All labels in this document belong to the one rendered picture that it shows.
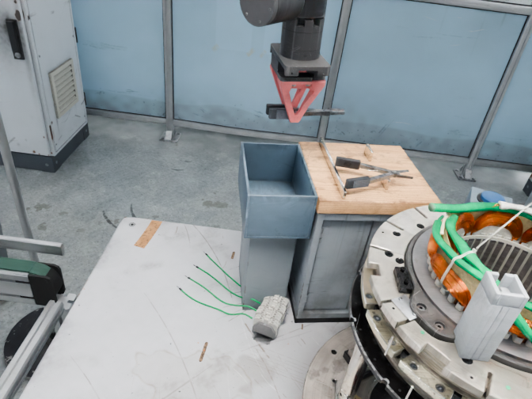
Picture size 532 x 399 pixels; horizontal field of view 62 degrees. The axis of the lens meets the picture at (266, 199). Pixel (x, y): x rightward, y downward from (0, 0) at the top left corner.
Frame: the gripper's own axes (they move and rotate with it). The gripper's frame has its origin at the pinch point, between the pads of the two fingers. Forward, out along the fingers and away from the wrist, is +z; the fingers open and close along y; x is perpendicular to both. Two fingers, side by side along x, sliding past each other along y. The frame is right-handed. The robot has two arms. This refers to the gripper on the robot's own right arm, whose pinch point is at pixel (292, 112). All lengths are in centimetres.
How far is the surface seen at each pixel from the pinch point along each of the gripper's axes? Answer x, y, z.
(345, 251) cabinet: 9.2, 10.1, 20.8
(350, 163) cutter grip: 9.7, 3.6, 7.4
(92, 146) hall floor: -67, -199, 116
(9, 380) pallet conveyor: -49, 10, 45
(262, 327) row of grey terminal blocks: -4.7, 12.7, 35.1
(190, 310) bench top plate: -16.8, 5.3, 37.5
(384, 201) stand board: 13.1, 11.1, 9.8
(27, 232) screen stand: -62, -52, 62
